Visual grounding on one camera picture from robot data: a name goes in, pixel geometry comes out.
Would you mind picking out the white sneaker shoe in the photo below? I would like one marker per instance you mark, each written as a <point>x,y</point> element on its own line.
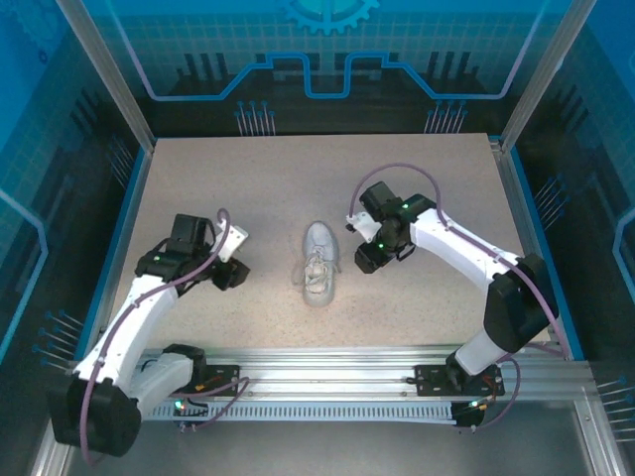
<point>320,238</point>

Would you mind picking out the white shoelace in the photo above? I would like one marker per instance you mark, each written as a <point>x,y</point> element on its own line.
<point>310,270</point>

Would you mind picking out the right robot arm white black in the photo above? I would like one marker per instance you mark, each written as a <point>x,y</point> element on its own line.
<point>461,248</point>

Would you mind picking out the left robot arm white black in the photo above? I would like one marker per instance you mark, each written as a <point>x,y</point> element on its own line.
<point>129,322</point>

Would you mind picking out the blue table edge trim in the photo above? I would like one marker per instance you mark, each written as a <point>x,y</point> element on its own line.
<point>116,238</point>
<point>538,233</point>

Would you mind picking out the grey metal panel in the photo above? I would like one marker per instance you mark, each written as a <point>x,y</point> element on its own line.
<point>322,451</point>

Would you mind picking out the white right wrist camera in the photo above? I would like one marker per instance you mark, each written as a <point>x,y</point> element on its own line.
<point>364,225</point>

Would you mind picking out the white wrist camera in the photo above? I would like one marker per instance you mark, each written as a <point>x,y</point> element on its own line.
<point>364,225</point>
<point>233,240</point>

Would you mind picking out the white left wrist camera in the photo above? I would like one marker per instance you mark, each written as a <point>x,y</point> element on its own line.
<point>233,240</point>

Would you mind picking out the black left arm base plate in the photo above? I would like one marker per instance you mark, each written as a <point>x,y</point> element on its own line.
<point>223,379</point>

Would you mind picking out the aluminium side rail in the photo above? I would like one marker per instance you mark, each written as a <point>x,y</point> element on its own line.
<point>507,168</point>

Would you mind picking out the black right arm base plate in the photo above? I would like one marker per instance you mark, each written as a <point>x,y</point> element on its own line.
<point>431,379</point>

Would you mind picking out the aluminium mounting rail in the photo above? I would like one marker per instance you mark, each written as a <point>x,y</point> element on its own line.
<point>322,369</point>

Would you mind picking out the aluminium frame post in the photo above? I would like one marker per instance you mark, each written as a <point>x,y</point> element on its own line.
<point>545,74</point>
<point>109,74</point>

